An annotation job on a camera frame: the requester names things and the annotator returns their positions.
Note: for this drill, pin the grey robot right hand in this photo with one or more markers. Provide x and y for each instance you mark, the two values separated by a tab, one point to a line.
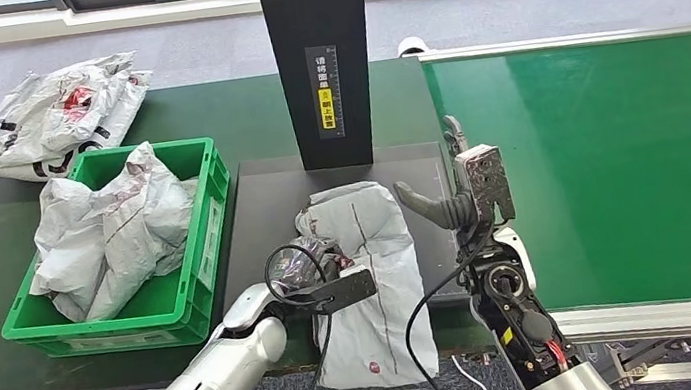
438	211

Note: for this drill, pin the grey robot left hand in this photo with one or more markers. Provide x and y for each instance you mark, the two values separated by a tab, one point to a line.
305	265

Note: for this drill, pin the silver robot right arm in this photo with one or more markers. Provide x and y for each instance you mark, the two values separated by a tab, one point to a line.
524	330

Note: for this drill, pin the green conveyor belt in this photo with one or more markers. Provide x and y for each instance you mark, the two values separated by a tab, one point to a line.
614	151

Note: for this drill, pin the black inbound scanner machine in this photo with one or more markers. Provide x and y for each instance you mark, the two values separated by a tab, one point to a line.
320	56

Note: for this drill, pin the green plastic crate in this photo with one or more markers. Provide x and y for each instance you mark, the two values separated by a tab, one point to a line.
205	245

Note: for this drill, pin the dark green table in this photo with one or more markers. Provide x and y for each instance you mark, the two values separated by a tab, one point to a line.
208	115

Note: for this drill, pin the white bag with red print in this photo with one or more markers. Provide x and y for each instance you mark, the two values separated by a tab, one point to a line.
57	108

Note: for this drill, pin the white bag with black print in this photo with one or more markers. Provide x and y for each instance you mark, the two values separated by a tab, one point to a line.
4	161

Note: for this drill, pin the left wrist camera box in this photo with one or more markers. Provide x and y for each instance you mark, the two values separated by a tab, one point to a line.
345	290

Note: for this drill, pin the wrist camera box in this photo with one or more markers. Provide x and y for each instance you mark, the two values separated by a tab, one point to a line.
484	182
345	290

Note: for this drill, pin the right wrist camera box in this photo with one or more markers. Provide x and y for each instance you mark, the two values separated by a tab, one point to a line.
484	182

